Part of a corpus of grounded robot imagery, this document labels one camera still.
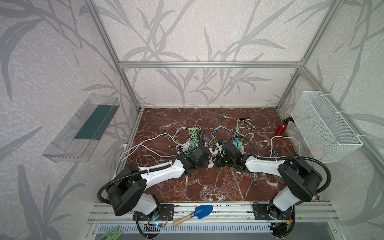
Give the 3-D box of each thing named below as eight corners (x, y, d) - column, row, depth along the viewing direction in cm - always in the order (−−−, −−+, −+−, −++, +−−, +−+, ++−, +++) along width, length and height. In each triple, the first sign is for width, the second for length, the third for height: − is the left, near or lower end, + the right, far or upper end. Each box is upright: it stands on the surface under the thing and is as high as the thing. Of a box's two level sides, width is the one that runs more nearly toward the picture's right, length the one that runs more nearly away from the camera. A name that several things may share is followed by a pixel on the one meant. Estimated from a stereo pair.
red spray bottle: (276, 136, 106) (287, 119, 92) (274, 133, 108) (285, 116, 94) (282, 136, 106) (294, 119, 92) (280, 133, 108) (292, 116, 94)
